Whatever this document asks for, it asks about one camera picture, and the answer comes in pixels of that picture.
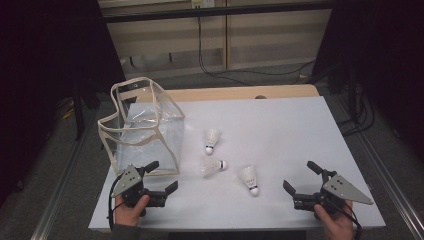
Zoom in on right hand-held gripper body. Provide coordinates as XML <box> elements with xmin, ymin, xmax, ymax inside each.
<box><xmin>293</xmin><ymin>169</ymin><xmax>374</xmax><ymax>221</ymax></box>

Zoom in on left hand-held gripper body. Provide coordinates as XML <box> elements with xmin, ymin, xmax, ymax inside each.
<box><xmin>110</xmin><ymin>164</ymin><xmax>168</xmax><ymax>208</ymax></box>

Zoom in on clear plastic bag beige trim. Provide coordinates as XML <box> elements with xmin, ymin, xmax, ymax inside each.
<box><xmin>97</xmin><ymin>76</ymin><xmax>186</xmax><ymax>177</ymax></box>

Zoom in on white shuttlecock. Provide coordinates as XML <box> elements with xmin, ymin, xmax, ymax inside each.
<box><xmin>203</xmin><ymin>128</ymin><xmax>222</xmax><ymax>156</ymax></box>
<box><xmin>238</xmin><ymin>165</ymin><xmax>260</xmax><ymax>197</ymax></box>
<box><xmin>199</xmin><ymin>155</ymin><xmax>229</xmax><ymax>178</ymax></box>

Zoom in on person's left hand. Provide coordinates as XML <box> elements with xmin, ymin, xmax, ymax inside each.
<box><xmin>114</xmin><ymin>194</ymin><xmax>151</xmax><ymax>228</ymax></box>

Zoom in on person's right hand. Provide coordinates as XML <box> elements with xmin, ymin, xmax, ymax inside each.
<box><xmin>313</xmin><ymin>199</ymin><xmax>355</xmax><ymax>240</ymax></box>

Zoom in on white table sheet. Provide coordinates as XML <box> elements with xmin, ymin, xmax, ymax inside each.
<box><xmin>88</xmin><ymin>95</ymin><xmax>387</xmax><ymax>232</ymax></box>

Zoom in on black metal stand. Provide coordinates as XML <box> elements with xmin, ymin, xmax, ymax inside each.
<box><xmin>71</xmin><ymin>78</ymin><xmax>101</xmax><ymax>141</ymax></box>

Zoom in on beige wooden cabinet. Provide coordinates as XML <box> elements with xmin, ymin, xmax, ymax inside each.
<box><xmin>98</xmin><ymin>0</ymin><xmax>334</xmax><ymax>80</ymax></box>

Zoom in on black curtain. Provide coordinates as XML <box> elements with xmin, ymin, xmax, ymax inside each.
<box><xmin>313</xmin><ymin>0</ymin><xmax>424</xmax><ymax>161</ymax></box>
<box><xmin>0</xmin><ymin>0</ymin><xmax>126</xmax><ymax>208</ymax></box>

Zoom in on black horizontal bar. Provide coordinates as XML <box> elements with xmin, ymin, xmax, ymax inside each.
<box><xmin>101</xmin><ymin>1</ymin><xmax>334</xmax><ymax>24</ymax></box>

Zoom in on left hand-held gripper black cable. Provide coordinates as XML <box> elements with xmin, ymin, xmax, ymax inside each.
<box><xmin>107</xmin><ymin>174</ymin><xmax>125</xmax><ymax>231</ymax></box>

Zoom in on hand-held gripper black cable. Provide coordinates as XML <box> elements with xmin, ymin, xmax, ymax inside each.
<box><xmin>331</xmin><ymin>198</ymin><xmax>364</xmax><ymax>240</ymax></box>
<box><xmin>107</xmin><ymin>174</ymin><xmax>125</xmax><ymax>231</ymax></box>

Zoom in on right hand-held gripper black cable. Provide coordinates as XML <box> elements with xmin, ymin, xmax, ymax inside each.
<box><xmin>331</xmin><ymin>198</ymin><xmax>364</xmax><ymax>240</ymax></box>

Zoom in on metal floor rail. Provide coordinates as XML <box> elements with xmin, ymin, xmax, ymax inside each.
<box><xmin>328</xmin><ymin>94</ymin><xmax>424</xmax><ymax>240</ymax></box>
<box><xmin>30</xmin><ymin>109</ymin><xmax>98</xmax><ymax>240</ymax></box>

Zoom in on black cable bundle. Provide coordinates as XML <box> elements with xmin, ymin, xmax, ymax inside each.
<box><xmin>336</xmin><ymin>81</ymin><xmax>376</xmax><ymax>137</ymax></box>

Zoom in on long black floor cable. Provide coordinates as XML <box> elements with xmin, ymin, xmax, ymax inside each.
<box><xmin>197</xmin><ymin>16</ymin><xmax>316</xmax><ymax>87</ymax></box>

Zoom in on white wall outlet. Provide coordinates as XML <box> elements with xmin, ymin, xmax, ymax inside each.
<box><xmin>190</xmin><ymin>0</ymin><xmax>216</xmax><ymax>10</ymax></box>

